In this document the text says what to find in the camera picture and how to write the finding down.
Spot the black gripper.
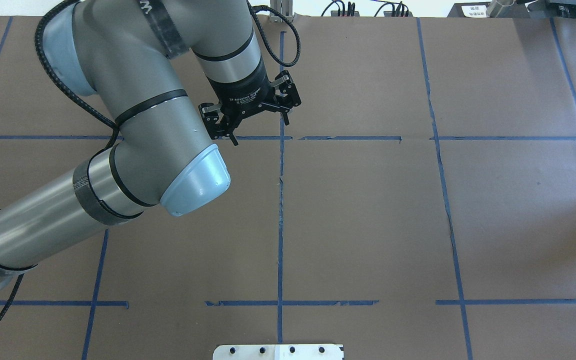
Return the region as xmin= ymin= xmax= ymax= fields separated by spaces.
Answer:
xmin=198 ymin=64 xmax=302 ymax=147

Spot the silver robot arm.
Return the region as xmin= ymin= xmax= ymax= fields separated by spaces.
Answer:
xmin=0 ymin=0 xmax=302 ymax=290

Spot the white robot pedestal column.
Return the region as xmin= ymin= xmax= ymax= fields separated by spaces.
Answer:
xmin=212 ymin=343 xmax=345 ymax=360

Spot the small metal cup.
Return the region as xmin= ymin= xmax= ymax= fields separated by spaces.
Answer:
xmin=486 ymin=0 xmax=516 ymax=18

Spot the aluminium frame post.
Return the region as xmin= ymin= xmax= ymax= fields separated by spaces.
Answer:
xmin=269 ymin=0 xmax=294 ymax=24

